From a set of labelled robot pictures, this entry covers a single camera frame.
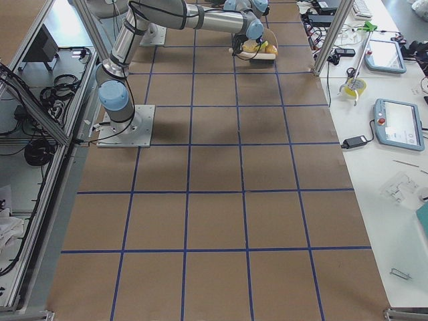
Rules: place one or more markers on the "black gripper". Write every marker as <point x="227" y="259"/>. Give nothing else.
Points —
<point x="239" y="43"/>

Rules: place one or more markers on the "croissant piece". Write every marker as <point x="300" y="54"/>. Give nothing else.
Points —
<point x="250" y="46"/>

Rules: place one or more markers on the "beige dustpan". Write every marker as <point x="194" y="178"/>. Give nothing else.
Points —
<point x="269" y="35"/>

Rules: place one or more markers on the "orange bread roll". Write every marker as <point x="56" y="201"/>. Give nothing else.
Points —
<point x="271" y="49"/>

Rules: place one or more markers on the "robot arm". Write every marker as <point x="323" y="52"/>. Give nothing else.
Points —
<point x="111" y="76"/>
<point x="236" y="17"/>

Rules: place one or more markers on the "black scissors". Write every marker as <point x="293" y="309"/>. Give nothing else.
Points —
<point x="350" y="72"/>

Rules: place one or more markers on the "yellow tape roll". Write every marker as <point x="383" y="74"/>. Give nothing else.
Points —
<point x="355" y="88"/>

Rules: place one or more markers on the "far teach pendant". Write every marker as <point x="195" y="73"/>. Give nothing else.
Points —
<point x="384" y="56"/>

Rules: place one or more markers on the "teach pendant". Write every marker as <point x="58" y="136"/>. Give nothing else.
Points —
<point x="398" y="124"/>
<point x="384" y="56"/>

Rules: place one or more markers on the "black power adapter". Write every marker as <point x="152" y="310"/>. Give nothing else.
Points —
<point x="354" y="142"/>

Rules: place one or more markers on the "near teach pendant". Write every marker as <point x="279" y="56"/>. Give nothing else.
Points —
<point x="398" y="124"/>

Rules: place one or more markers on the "black monitor on shelf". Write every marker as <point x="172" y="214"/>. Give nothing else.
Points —
<point x="43" y="49"/>

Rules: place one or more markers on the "clear plastic packet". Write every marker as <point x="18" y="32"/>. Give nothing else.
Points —
<point x="401" y="189"/>

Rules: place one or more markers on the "teal book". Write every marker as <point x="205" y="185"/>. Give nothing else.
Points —
<point x="422" y="215"/>

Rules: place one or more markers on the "white crumpled cloth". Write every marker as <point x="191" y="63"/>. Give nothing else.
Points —
<point x="11" y="228"/>

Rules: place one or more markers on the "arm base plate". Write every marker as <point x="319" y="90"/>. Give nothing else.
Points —
<point x="154" y="35"/>
<point x="136" y="134"/>

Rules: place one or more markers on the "aluminium frame post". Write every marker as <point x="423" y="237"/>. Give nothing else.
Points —
<point x="332" y="34"/>

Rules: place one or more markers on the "green handled grabber tool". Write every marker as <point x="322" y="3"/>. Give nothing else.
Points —
<point x="369" y="28"/>

